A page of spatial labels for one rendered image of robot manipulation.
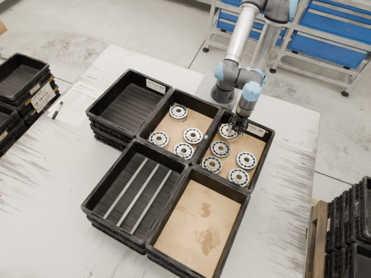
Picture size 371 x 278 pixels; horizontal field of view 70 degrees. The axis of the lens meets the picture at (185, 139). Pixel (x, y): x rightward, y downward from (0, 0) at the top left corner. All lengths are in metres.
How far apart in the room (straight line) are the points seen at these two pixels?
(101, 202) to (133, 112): 0.54
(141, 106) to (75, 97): 0.48
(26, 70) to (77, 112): 0.83
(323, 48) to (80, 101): 2.39
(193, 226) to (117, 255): 0.36
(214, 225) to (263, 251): 0.29
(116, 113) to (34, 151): 0.48
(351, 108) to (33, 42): 3.59
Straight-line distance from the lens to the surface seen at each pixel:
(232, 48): 1.27
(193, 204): 1.24
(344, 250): 1.98
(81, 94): 1.84
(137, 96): 1.60
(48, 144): 1.65
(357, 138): 3.12
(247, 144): 1.47
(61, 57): 3.33
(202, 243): 1.20
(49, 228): 1.42
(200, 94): 1.67
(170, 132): 1.43
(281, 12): 1.40
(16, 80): 2.41
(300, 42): 3.12
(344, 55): 3.21
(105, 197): 1.27
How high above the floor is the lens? 1.98
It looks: 55 degrees down
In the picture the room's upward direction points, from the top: 9 degrees clockwise
